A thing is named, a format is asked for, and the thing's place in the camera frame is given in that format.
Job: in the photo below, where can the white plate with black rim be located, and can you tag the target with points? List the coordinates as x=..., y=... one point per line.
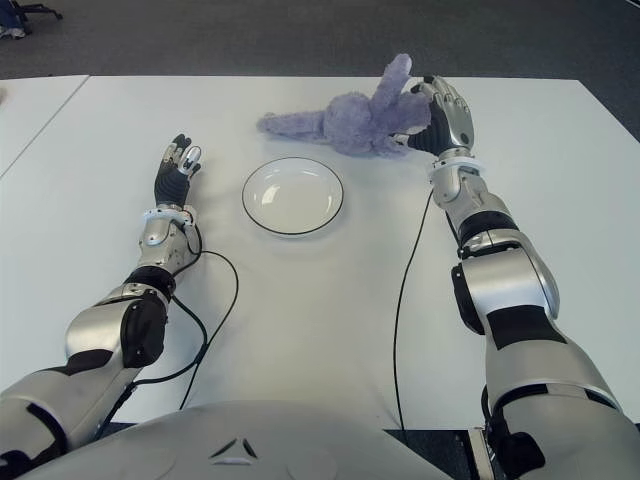
x=292, y=197

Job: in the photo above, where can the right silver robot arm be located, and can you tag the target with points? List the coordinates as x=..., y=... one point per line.
x=505, y=285

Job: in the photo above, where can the white sneaker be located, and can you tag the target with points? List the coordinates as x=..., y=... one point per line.
x=12, y=33

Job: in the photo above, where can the black office chair base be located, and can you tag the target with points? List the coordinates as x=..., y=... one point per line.
x=40, y=6

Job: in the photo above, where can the purple plush bunny doll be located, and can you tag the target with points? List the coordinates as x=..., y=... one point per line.
x=350, y=122

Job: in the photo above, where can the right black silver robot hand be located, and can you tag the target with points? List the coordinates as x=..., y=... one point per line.
x=450, y=125

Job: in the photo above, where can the blue jeans leg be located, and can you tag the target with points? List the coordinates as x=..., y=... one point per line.
x=7, y=12

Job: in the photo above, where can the silver robot torso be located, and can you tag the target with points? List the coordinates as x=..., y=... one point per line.
x=300, y=440

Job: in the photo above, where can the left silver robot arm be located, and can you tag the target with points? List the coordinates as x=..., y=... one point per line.
x=100, y=325

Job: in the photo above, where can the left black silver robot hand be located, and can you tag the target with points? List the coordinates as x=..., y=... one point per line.
x=170, y=185

